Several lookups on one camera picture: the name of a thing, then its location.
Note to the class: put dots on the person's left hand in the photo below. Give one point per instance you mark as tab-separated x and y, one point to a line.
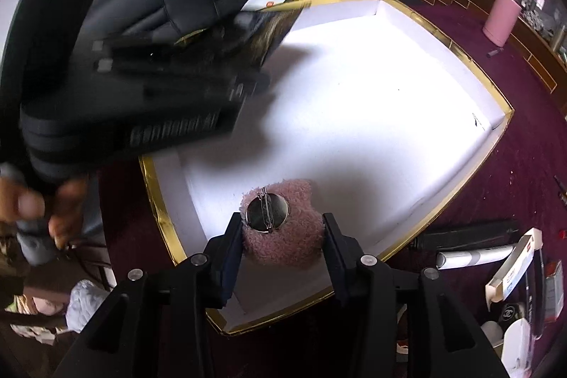
65	223

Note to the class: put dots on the pink thermos bottle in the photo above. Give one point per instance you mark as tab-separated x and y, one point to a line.
501	20

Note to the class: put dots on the white grey marker pen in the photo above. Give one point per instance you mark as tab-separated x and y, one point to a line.
450	260

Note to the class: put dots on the black gold perfume box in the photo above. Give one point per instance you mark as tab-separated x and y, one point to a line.
510	313

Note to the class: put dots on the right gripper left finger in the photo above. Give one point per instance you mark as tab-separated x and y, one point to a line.
153	324

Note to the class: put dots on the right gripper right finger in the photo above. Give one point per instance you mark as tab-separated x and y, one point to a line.
402	321

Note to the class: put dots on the pink fluffy round puff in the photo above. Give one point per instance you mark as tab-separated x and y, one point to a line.
281	227

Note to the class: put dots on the gold-edged white storage box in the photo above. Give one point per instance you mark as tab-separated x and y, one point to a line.
379	109

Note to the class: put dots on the white pill bottle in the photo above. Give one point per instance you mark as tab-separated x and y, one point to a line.
517	349

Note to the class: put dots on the open white small carton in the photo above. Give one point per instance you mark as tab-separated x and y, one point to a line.
511	272

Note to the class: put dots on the small pen near thermos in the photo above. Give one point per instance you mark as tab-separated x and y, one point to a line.
495	52

